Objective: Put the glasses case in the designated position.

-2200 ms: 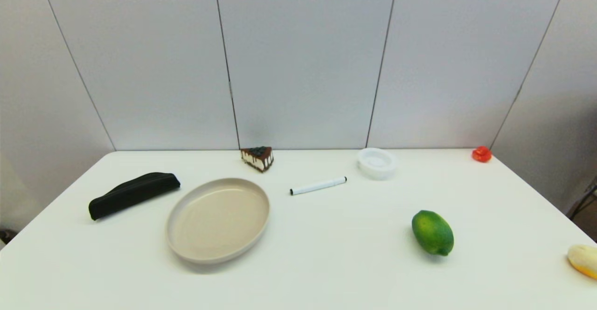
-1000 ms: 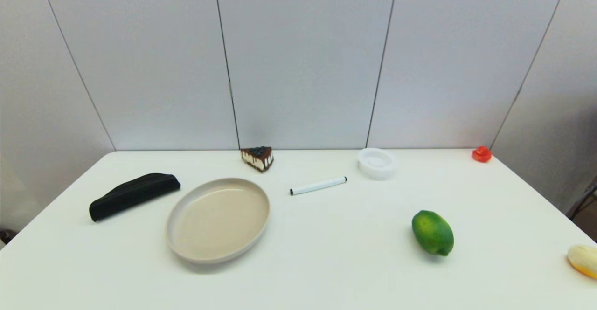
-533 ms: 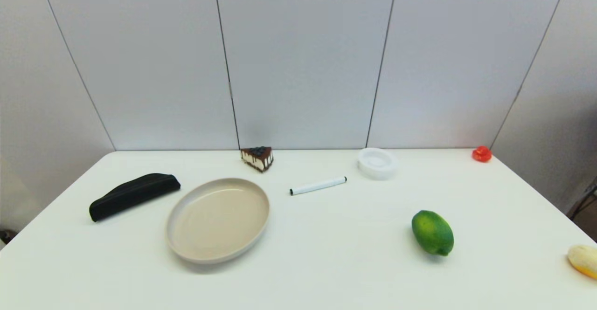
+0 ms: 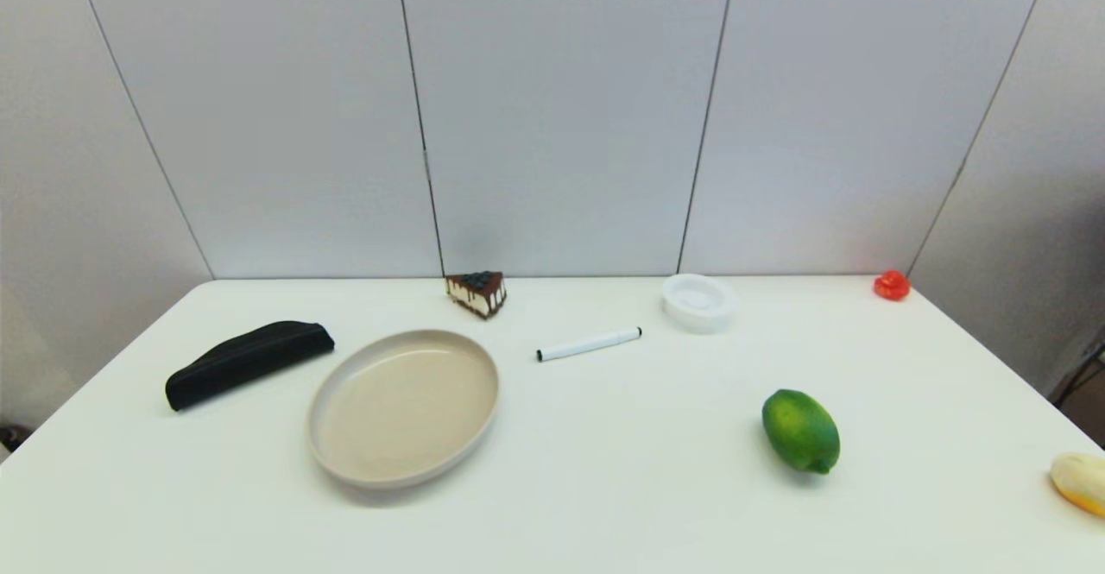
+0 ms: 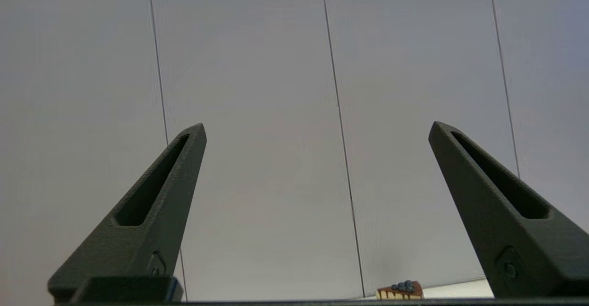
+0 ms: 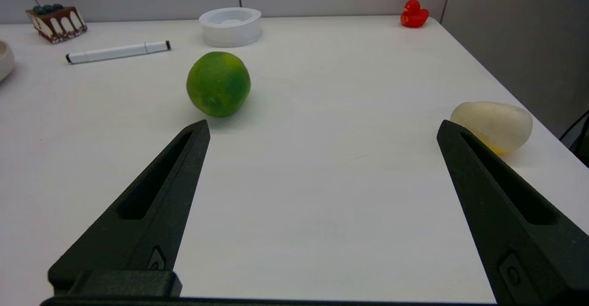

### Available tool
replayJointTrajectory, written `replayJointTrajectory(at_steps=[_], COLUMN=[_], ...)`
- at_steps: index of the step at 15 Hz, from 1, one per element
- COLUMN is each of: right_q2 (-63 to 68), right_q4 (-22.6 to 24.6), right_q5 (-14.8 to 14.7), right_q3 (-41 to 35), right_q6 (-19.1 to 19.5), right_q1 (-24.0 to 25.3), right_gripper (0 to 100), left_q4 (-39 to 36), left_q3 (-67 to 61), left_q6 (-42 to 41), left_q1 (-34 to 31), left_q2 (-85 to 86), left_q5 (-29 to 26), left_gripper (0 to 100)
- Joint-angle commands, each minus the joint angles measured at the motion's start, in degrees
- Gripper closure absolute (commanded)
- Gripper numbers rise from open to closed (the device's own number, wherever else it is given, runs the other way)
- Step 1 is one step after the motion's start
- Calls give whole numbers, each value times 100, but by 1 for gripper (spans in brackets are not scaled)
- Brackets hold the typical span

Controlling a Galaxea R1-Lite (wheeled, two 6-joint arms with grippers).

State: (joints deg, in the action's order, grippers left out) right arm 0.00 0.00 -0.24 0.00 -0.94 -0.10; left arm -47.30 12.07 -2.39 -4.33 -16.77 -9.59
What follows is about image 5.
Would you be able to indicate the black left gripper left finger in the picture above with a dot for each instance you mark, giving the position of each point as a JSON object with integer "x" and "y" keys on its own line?
{"x": 156, "y": 241}

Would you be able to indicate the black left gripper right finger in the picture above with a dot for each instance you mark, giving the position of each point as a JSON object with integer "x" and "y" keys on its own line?
{"x": 497, "y": 232}

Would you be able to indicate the chocolate blueberry cake slice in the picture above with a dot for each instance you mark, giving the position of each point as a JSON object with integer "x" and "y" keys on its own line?
{"x": 400, "y": 291}

